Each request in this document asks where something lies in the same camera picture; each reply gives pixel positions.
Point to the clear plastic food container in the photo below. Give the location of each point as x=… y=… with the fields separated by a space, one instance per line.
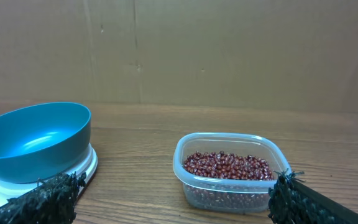
x=227 y=195

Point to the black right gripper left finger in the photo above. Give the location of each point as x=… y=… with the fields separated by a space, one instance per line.
x=51 y=202

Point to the teal plastic bowl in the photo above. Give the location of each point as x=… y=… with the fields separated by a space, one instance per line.
x=38 y=141

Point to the white digital kitchen scale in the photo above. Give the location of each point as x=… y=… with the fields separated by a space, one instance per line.
x=87 y=165

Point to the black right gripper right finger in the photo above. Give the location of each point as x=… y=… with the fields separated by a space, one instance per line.
x=292 y=202

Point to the red adzuki beans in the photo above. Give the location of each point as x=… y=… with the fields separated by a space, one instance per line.
x=221 y=165

